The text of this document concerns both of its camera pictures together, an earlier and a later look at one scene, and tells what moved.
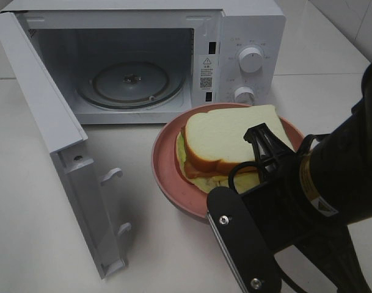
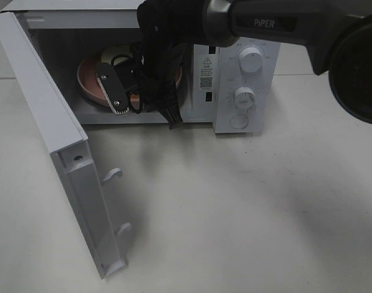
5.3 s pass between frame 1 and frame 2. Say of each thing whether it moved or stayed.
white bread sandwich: moved
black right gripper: moved
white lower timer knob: stayed
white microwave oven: stayed
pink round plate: moved
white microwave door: stayed
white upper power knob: stayed
